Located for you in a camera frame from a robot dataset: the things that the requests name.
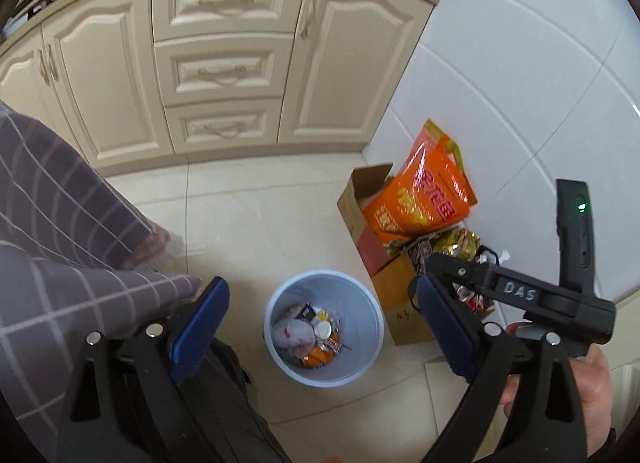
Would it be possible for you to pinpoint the clear plastic wrap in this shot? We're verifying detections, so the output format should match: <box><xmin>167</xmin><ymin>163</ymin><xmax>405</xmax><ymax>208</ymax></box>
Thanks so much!
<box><xmin>330</xmin><ymin>318</ymin><xmax>349</xmax><ymax>350</ymax></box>

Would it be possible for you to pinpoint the brown cardboard box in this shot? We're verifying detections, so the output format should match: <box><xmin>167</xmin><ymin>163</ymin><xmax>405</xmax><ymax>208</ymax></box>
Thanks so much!
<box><xmin>337</xmin><ymin>163</ymin><xmax>432</xmax><ymax>277</ymax></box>

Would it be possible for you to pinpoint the person's right hand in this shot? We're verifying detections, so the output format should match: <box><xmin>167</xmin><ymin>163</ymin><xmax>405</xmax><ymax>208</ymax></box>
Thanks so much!
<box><xmin>500</xmin><ymin>322</ymin><xmax>615</xmax><ymax>444</ymax></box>

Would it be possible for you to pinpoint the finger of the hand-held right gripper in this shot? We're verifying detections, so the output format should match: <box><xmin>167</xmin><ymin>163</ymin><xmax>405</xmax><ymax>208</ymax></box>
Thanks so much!
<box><xmin>425</xmin><ymin>252</ymin><xmax>496</xmax><ymax>301</ymax></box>

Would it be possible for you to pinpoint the cream cabinet drawer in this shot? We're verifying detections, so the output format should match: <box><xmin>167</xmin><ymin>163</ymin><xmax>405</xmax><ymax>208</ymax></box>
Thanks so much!
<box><xmin>164</xmin><ymin>98</ymin><xmax>286</xmax><ymax>154</ymax></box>
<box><xmin>155</xmin><ymin>34</ymin><xmax>296</xmax><ymax>100</ymax></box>
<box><xmin>151</xmin><ymin>0</ymin><xmax>311</xmax><ymax>41</ymax></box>

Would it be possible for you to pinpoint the white pink crumpled tissue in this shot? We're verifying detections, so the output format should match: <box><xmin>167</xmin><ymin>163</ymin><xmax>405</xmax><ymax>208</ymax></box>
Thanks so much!
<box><xmin>272</xmin><ymin>318</ymin><xmax>317</xmax><ymax>352</ymax></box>

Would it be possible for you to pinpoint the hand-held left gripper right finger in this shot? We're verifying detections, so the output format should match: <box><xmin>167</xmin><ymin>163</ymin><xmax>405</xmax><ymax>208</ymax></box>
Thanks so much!
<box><xmin>410</xmin><ymin>275</ymin><xmax>587</xmax><ymax>463</ymax></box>

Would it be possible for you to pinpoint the red snack packet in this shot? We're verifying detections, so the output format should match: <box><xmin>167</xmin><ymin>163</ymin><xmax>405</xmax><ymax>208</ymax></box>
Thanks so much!
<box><xmin>455</xmin><ymin>288</ymin><xmax>489</xmax><ymax>312</ymax></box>

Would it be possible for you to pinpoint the orange plastic bag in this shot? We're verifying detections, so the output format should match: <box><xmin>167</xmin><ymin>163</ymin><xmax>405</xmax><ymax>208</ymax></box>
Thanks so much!
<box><xmin>362</xmin><ymin>119</ymin><xmax>479</xmax><ymax>250</ymax></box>

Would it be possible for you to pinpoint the small cardboard box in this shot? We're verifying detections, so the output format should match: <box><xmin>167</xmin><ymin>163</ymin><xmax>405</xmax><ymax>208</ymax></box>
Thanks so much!
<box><xmin>372</xmin><ymin>248</ymin><xmax>497</xmax><ymax>347</ymax></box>

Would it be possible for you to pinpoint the cream cabinet door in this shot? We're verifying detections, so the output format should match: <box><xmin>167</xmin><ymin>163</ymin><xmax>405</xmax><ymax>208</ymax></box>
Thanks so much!
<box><xmin>42</xmin><ymin>0</ymin><xmax>174</xmax><ymax>164</ymax></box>
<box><xmin>277</xmin><ymin>0</ymin><xmax>436</xmax><ymax>152</ymax></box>
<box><xmin>0</xmin><ymin>30</ymin><xmax>57</xmax><ymax>111</ymax></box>

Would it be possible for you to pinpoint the dark patterned packet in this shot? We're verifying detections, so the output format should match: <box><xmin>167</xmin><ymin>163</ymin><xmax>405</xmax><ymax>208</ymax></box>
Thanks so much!
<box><xmin>405</xmin><ymin>238</ymin><xmax>437</xmax><ymax>270</ymax></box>

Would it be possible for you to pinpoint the cream kitchen cabinet unit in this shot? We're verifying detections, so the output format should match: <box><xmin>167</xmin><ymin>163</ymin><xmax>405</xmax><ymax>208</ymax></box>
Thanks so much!
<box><xmin>0</xmin><ymin>0</ymin><xmax>446</xmax><ymax>178</ymax></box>

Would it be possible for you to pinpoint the grey checked tablecloth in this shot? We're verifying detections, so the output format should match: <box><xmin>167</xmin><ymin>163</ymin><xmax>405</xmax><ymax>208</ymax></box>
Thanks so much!
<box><xmin>0</xmin><ymin>100</ymin><xmax>203</xmax><ymax>463</ymax></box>

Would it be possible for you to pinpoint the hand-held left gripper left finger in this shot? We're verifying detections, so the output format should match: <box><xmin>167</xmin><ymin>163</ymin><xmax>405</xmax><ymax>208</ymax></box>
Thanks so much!
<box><xmin>55</xmin><ymin>277</ymin><xmax>231</xmax><ymax>463</ymax></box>

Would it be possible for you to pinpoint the orange snack wrapper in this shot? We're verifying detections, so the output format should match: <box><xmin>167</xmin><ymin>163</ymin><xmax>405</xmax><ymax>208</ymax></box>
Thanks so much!
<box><xmin>302</xmin><ymin>345</ymin><xmax>334</xmax><ymax>370</ymax></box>

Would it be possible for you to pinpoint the gold foil packet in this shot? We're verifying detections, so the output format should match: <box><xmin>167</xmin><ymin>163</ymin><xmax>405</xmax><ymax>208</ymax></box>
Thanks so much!
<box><xmin>432</xmin><ymin>228</ymin><xmax>482</xmax><ymax>262</ymax></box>

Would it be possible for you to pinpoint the pale blue trash bin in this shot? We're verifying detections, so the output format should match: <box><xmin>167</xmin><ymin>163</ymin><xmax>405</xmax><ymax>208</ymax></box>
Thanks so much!
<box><xmin>264</xmin><ymin>270</ymin><xmax>385</xmax><ymax>389</ymax></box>

